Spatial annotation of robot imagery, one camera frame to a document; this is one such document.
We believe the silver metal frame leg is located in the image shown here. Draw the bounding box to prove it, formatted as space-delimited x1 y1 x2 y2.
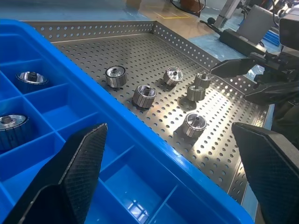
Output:
214 0 235 28

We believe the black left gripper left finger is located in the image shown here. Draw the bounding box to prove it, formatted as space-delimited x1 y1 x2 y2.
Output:
3 122 108 224

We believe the metal nut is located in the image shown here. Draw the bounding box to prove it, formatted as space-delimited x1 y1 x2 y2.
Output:
132 84 157 110
163 66 183 86

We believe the blue compartment tray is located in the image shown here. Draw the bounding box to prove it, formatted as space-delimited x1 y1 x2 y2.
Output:
0 18 254 224

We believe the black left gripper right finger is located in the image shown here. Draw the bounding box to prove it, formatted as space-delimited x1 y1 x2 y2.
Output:
231 121 299 224

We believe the long black device box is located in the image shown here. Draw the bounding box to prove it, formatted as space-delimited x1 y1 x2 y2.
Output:
220 29 267 56

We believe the brown flat mat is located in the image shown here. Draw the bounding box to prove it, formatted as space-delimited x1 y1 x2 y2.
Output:
137 8 221 47

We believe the perforated metal tray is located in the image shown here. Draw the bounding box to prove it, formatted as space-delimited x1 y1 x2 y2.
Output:
22 20 273 206

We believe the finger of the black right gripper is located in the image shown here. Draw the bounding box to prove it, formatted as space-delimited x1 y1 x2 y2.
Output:
243 80 299 105
209 57 258 77

